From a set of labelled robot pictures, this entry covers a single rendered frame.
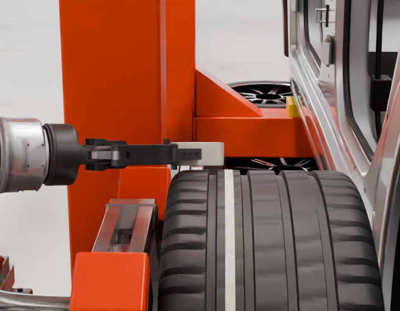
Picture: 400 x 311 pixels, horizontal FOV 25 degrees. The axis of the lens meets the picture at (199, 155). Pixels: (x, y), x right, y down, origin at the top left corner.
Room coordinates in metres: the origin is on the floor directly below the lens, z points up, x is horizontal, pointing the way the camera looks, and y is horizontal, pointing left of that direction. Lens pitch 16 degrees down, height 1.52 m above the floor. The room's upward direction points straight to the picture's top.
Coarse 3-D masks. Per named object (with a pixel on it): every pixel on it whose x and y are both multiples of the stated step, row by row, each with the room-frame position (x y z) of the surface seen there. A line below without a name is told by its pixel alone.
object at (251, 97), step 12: (228, 84) 4.78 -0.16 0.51; (240, 84) 4.79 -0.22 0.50; (252, 84) 4.80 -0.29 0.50; (264, 84) 4.81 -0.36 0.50; (276, 84) 4.80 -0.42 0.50; (288, 84) 4.79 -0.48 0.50; (252, 96) 4.61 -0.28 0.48; (264, 96) 4.64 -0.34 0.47; (276, 96) 4.63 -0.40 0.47; (288, 96) 4.58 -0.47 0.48; (264, 108) 4.25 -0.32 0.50; (276, 108) 4.25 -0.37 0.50
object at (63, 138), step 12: (48, 132) 1.02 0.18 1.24; (60, 132) 1.02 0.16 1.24; (72, 132) 1.02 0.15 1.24; (60, 144) 1.01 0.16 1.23; (72, 144) 1.01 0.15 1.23; (84, 144) 1.06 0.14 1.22; (60, 156) 1.00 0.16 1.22; (72, 156) 1.01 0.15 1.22; (84, 156) 1.01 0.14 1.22; (60, 168) 1.00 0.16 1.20; (72, 168) 1.01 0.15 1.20; (48, 180) 1.01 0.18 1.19; (60, 180) 1.01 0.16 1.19; (72, 180) 1.01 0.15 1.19
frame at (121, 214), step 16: (112, 208) 1.10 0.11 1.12; (128, 208) 1.11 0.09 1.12; (144, 208) 1.10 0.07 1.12; (112, 224) 1.04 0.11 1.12; (128, 224) 1.10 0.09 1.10; (144, 224) 1.04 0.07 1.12; (96, 240) 0.99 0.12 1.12; (112, 240) 1.01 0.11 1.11; (128, 240) 1.19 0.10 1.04; (144, 240) 0.99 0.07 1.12; (160, 240) 1.24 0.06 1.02
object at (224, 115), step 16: (208, 80) 3.36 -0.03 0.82; (208, 96) 3.36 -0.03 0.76; (224, 96) 3.36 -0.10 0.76; (240, 96) 3.45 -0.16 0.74; (208, 112) 3.36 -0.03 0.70; (224, 112) 3.36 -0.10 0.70; (240, 112) 3.35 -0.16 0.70; (256, 112) 3.36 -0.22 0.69; (272, 112) 3.42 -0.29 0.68; (288, 112) 3.35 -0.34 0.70; (208, 128) 3.34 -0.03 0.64; (224, 128) 3.34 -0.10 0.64; (240, 128) 3.34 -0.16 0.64; (256, 128) 3.34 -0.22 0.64; (272, 128) 3.34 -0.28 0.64; (288, 128) 3.34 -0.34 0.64; (224, 144) 3.34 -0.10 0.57; (240, 144) 3.34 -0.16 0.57; (256, 144) 3.34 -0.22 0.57; (272, 144) 3.34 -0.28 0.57; (288, 144) 3.33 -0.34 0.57; (304, 144) 3.33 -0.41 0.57
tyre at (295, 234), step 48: (192, 192) 0.99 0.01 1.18; (240, 192) 0.99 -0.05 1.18; (288, 192) 1.00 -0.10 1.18; (336, 192) 0.99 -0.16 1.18; (192, 240) 0.90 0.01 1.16; (240, 240) 0.90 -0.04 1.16; (288, 240) 0.91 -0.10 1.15; (336, 240) 0.90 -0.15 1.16; (192, 288) 0.85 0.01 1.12; (240, 288) 0.84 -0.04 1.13; (288, 288) 0.85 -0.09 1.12; (336, 288) 0.85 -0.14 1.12
